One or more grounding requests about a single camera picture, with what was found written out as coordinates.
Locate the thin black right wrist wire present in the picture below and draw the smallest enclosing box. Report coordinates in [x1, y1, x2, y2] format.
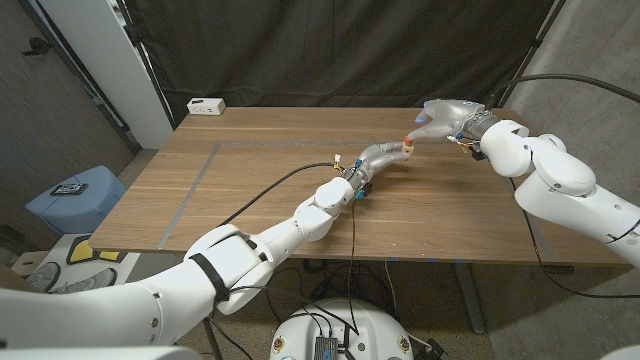
[507, 175, 640, 300]

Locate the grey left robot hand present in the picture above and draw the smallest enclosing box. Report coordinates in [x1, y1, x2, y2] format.
[344, 141, 414, 197]

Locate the white wall panel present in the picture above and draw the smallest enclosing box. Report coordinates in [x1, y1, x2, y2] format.
[37, 0, 174, 150]

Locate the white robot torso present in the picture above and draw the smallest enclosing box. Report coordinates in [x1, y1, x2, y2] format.
[269, 298, 415, 360]

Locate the thin black left wrist wire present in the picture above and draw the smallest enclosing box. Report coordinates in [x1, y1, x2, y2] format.
[345, 198, 361, 335]

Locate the black smartphone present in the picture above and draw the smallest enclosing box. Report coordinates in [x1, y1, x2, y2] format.
[50, 182, 90, 197]

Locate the blue plastic stool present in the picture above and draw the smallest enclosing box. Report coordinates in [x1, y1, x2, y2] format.
[25, 165, 128, 236]

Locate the black door handle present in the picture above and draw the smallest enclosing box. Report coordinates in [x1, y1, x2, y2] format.
[21, 37, 54, 56]

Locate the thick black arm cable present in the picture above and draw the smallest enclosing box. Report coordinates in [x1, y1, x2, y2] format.
[218, 161, 344, 228]
[484, 73, 640, 111]

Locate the small white box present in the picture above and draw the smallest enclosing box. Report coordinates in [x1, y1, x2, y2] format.
[9, 250, 49, 274]

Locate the black backdrop stand pole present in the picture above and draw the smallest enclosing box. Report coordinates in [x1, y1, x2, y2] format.
[498, 0, 569, 109]
[115, 0, 177, 130]

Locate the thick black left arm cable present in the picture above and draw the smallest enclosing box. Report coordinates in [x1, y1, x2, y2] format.
[218, 161, 344, 228]

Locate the white floor cable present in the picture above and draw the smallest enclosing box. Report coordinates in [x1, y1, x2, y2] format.
[383, 260, 399, 314]

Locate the grey table leg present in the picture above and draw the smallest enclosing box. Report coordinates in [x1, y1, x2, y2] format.
[452, 262, 487, 335]

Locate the black metal rail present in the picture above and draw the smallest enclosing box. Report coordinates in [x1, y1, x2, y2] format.
[17, 0, 141, 154]

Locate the black plug beside torso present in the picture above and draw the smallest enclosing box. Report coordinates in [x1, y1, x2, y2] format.
[423, 338, 449, 360]

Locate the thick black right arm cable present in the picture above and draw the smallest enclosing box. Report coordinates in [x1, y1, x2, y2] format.
[484, 73, 640, 111]

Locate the thin black wrist wire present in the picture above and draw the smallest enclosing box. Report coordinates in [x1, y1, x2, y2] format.
[345, 198, 361, 335]
[507, 175, 640, 300]

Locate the black backdrop curtain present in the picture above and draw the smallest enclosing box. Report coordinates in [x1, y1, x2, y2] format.
[119, 0, 569, 127]

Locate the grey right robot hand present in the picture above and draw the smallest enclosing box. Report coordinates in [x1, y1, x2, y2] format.
[407, 98, 501, 147]

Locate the black floor cable tangle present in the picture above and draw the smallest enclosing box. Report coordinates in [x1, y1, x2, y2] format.
[264, 258, 396, 321]

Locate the white board yellow black marking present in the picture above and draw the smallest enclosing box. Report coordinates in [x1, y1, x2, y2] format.
[52, 232, 144, 274]

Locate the white power strip box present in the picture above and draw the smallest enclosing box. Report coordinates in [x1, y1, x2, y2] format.
[186, 97, 227, 116]

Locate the person's bare leg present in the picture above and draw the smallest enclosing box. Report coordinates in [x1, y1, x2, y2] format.
[0, 264, 31, 292]

